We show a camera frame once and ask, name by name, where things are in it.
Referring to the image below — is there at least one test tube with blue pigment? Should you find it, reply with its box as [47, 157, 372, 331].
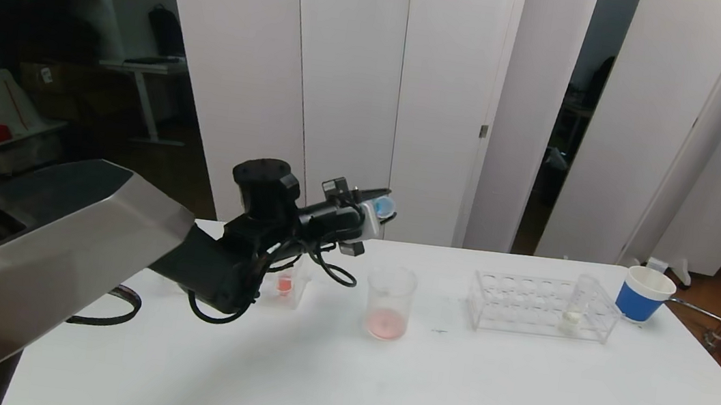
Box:
[356, 191, 400, 243]

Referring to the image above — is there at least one clear acrylic test tube rack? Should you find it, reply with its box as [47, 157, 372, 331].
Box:
[252, 245, 315, 311]
[463, 267, 625, 348]

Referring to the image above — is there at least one clear glass beaker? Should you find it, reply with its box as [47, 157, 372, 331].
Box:
[361, 263, 421, 344]

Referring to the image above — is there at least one test tube with yellow pigment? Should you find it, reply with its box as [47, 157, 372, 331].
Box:
[558, 272, 601, 337]

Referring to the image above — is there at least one white standing desk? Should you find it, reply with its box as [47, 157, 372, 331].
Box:
[90, 51, 195, 148]

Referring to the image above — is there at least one black backpack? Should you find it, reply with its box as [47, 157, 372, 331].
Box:
[143, 2, 190, 59]

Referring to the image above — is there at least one blue and white paper cup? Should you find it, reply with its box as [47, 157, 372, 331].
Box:
[613, 264, 679, 327]

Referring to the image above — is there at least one brown cardboard box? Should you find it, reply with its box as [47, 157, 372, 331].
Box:
[12, 57, 101, 124]

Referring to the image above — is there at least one white screen foot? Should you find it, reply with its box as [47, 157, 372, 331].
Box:
[663, 257, 694, 290]

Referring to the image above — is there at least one grey storage bin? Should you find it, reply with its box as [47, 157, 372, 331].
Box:
[0, 115, 67, 181]

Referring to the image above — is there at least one white leaning board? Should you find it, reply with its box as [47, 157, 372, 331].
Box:
[0, 68, 45, 136]

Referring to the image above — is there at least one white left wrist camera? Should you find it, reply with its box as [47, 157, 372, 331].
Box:
[337, 239, 367, 260]

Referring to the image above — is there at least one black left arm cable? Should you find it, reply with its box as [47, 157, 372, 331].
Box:
[184, 224, 363, 341]

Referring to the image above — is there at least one brown ribbed strap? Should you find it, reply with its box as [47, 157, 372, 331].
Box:
[66, 279, 145, 332]

